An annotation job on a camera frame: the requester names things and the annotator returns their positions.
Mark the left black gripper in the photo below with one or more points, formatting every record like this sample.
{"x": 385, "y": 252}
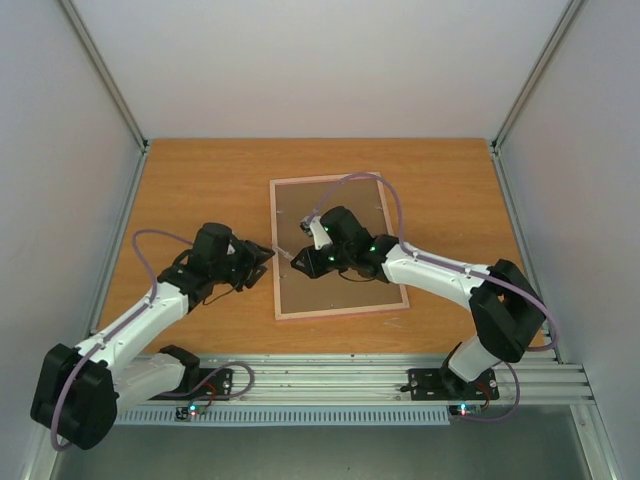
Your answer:
{"x": 252, "y": 252}

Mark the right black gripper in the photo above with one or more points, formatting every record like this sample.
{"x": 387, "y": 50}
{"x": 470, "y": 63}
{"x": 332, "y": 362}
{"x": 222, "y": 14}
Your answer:
{"x": 316, "y": 261}

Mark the pink photo frame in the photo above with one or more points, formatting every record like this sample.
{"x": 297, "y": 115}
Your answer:
{"x": 353, "y": 212}

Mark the clear plastic screwdriver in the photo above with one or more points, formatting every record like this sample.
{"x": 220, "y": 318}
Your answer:
{"x": 283, "y": 253}

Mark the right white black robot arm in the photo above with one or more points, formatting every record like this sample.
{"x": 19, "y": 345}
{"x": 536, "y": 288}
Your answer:
{"x": 506, "y": 311}

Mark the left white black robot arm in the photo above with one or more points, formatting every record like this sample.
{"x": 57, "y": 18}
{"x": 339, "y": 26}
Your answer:
{"x": 81, "y": 389}

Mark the left small circuit board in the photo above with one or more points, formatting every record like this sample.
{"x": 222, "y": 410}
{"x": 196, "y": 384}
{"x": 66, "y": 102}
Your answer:
{"x": 190, "y": 411}

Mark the small circuit board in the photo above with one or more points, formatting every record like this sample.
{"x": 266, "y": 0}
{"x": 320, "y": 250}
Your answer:
{"x": 190, "y": 411}
{"x": 465, "y": 410}

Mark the right small circuit board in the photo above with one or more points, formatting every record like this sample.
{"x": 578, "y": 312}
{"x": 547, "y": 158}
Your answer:
{"x": 465, "y": 410}

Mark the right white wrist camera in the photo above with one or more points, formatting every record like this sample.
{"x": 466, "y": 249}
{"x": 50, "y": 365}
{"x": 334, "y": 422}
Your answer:
{"x": 313, "y": 228}

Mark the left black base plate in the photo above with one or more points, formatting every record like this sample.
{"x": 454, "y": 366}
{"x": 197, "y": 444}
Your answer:
{"x": 200, "y": 383}

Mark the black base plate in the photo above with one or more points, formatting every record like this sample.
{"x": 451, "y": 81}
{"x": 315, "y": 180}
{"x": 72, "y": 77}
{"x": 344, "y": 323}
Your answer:
{"x": 428, "y": 384}
{"x": 200, "y": 383}

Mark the aluminium rail base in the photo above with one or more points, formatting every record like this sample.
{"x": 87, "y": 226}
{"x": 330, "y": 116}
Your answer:
{"x": 375, "y": 379}

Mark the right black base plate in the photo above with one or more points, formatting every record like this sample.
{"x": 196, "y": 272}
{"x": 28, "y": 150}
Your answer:
{"x": 428, "y": 384}

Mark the grey slotted cable duct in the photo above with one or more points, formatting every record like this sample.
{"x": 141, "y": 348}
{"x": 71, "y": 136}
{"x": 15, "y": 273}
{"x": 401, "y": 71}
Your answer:
{"x": 229, "y": 416}

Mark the left aluminium corner post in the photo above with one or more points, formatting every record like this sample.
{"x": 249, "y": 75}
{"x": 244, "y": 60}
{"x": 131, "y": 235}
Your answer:
{"x": 88, "y": 44}

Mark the aluminium corner post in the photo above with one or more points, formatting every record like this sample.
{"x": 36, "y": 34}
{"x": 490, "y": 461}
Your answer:
{"x": 559, "y": 32}
{"x": 88, "y": 44}

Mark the right aluminium corner post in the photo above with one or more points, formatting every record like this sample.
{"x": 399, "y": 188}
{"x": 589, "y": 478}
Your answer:
{"x": 559, "y": 32}

